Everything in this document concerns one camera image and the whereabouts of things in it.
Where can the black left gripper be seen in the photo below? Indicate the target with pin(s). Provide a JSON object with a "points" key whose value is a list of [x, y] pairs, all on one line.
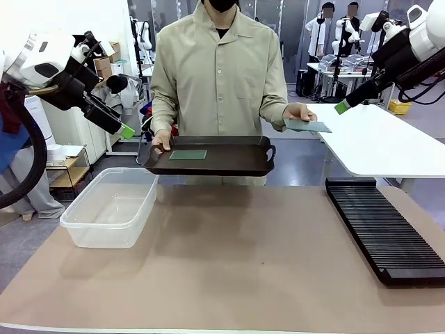
{"points": [[74, 83]]}

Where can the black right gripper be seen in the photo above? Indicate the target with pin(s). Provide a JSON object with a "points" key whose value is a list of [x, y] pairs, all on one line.
{"points": [[400, 62]]}

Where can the green printed circuit board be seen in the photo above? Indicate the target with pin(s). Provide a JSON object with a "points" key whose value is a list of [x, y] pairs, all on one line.
{"points": [[187, 155], [309, 127]]}

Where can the dark brown serving tray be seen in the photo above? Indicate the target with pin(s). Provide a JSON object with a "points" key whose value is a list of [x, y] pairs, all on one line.
{"points": [[229, 156]]}

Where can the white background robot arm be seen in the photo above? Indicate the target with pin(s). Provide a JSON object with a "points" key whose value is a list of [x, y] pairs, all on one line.
{"points": [[339, 45], [145, 35]]}

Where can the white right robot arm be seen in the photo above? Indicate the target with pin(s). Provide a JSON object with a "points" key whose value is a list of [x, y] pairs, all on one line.
{"points": [[429, 36]]}

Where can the person right forearm beige sleeve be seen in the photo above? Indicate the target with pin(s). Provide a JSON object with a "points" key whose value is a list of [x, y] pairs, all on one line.
{"points": [[165, 118]]}

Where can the person left forearm beige sleeve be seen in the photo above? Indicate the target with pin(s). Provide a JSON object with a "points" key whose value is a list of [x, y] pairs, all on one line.
{"points": [[274, 111]]}

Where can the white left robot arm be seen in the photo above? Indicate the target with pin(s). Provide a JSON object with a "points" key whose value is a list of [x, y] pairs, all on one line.
{"points": [[55, 48]]}

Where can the person right hand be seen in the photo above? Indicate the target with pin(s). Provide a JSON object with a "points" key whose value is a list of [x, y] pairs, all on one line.
{"points": [[163, 142]]}

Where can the person left hand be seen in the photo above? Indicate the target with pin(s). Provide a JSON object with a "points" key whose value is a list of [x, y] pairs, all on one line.
{"points": [[299, 111]]}

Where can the white background workbench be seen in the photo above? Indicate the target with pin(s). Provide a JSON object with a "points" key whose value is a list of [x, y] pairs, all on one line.
{"points": [[347, 74]]}

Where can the black cap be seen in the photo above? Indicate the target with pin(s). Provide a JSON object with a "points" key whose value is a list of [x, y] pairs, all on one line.
{"points": [[116, 83]]}

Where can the light grey jacket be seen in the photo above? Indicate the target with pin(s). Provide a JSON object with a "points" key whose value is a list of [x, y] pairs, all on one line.
{"points": [[133, 95]]}

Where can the white cabinet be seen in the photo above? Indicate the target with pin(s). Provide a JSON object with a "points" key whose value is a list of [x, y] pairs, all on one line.
{"points": [[78, 132]]}

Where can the clear plastic cover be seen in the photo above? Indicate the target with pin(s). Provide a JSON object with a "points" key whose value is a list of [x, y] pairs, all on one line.
{"points": [[330, 62], [356, 60]]}

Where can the blue jacket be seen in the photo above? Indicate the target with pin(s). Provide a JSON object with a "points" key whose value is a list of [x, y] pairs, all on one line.
{"points": [[146, 108]]}

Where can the yellow plastic basket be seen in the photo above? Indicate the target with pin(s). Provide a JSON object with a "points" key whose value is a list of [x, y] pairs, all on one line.
{"points": [[400, 107]]}

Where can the white side table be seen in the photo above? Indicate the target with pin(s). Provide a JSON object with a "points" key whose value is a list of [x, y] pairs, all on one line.
{"points": [[375, 139]]}

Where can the cardboard box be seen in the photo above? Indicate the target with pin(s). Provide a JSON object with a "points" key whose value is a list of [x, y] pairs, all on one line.
{"points": [[114, 50], [102, 67]]}

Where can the white background desk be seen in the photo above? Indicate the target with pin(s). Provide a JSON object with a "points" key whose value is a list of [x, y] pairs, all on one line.
{"points": [[147, 71]]}

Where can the black tripod stand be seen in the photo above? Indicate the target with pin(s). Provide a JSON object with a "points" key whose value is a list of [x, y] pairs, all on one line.
{"points": [[138, 62]]}

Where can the black computer tower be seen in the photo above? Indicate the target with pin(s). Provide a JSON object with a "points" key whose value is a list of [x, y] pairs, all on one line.
{"points": [[301, 83]]}

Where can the white bowl stack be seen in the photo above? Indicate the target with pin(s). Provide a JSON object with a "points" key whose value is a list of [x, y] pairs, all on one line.
{"points": [[55, 153]]}

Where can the white air purifier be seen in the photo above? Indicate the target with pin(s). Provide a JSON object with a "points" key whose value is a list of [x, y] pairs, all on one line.
{"points": [[38, 120]]}

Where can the background person white coat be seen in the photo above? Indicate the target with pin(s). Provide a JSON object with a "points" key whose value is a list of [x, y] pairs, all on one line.
{"points": [[318, 35]]}

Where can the background person black top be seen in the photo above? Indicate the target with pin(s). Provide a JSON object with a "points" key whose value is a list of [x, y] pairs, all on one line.
{"points": [[354, 21]]}

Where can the black crate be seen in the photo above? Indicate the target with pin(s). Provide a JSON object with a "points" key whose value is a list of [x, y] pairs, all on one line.
{"points": [[62, 195]]}

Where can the clear plastic storage box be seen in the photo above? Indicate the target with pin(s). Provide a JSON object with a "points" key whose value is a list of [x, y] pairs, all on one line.
{"points": [[107, 208]]}

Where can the dark red cloth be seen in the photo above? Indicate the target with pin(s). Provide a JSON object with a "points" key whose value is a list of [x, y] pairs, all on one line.
{"points": [[10, 115]]}

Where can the blue cloth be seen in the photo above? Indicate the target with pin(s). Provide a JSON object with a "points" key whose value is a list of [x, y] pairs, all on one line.
{"points": [[14, 142]]}

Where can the grey trousers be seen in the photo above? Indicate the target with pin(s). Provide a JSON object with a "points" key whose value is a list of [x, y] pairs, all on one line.
{"points": [[41, 198]]}

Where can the person torso beige shirt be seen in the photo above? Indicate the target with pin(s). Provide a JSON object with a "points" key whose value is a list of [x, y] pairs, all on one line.
{"points": [[219, 80]]}

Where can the black slotted PCB rack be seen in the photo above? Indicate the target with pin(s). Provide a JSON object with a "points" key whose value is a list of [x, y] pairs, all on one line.
{"points": [[386, 229]]}

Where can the black face mask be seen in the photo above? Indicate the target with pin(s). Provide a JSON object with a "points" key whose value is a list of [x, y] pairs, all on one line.
{"points": [[222, 5]]}

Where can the metal frame chair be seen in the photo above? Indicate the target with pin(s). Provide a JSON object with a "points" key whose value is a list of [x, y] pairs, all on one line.
{"points": [[140, 156]]}

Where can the small wooden shelf black frame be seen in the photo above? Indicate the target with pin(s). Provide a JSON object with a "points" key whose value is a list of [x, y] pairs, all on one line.
{"points": [[71, 163]]}

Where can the tan curved bracket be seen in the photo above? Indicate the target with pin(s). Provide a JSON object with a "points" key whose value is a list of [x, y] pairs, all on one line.
{"points": [[43, 89]]}

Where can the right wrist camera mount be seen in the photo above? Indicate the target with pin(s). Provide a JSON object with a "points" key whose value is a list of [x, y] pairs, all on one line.
{"points": [[377, 22]]}

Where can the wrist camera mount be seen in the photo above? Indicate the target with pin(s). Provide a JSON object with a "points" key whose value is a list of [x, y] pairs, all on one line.
{"points": [[377, 22], [91, 40]]}

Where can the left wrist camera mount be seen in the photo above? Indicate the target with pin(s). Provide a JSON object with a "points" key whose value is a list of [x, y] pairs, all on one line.
{"points": [[91, 40]]}

